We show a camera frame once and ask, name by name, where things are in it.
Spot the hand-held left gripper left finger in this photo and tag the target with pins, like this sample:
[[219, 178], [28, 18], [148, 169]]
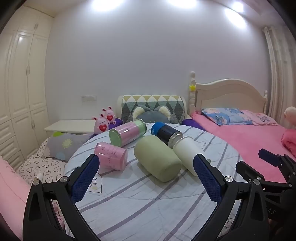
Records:
[[84, 179]]

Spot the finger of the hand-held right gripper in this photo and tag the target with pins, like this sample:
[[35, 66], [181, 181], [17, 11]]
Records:
[[245, 168], [269, 157]]

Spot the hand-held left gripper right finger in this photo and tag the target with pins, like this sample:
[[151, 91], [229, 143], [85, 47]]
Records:
[[206, 179]]

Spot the light green cup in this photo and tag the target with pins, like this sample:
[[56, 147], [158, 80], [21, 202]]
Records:
[[157, 160]]

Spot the white cup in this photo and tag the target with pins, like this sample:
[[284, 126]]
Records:
[[186, 153]]

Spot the pink printed cup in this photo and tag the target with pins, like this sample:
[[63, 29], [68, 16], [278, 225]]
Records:
[[111, 156]]

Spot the pink bed with headboard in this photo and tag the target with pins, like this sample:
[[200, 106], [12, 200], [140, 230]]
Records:
[[242, 146]]

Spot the bright pink cushion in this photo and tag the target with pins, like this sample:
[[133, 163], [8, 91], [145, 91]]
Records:
[[289, 139]]

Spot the grey flower pillow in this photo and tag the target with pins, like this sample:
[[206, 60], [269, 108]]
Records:
[[67, 143]]

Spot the pink printed pillow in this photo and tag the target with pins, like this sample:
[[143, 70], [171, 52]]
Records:
[[261, 118]]

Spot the pale pink plush toy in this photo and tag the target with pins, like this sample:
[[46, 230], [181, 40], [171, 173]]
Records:
[[290, 115]]

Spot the heart print blanket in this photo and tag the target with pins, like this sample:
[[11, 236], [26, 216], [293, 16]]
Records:
[[39, 168]]

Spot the white nightstand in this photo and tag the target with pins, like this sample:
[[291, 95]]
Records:
[[69, 126]]

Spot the pink bunny plush toy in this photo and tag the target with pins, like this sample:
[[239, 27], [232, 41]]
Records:
[[109, 114], [101, 126]]

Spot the blue floral pillow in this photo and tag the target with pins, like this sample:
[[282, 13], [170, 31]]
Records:
[[220, 115]]

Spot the white striped quilt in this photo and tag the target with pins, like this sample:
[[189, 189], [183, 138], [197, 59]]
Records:
[[138, 199]]

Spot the purple cushion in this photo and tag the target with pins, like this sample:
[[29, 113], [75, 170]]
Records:
[[115, 122], [193, 122]]

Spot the dark bottle with blue lid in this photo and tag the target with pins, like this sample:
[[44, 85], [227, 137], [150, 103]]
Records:
[[165, 133]]

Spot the pink and green tall bottle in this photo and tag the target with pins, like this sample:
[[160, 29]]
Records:
[[127, 132]]

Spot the light pink blanket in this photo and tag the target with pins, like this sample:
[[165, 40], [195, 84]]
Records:
[[11, 187]]

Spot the cream wooden bed headboard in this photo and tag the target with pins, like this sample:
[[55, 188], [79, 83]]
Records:
[[229, 95]]

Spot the grey bear pillow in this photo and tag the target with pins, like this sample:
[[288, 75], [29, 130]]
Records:
[[150, 115]]

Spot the white curtain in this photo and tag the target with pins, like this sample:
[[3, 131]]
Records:
[[279, 69]]

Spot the triangle patterned quilted cover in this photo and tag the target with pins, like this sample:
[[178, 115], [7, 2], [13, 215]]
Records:
[[152, 104]]

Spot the yellow crown sticker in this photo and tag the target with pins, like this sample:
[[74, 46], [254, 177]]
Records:
[[192, 87]]

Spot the cream wardrobe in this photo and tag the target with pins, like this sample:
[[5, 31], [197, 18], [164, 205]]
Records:
[[20, 92]]

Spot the white wall socket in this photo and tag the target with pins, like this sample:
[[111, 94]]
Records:
[[89, 98]]

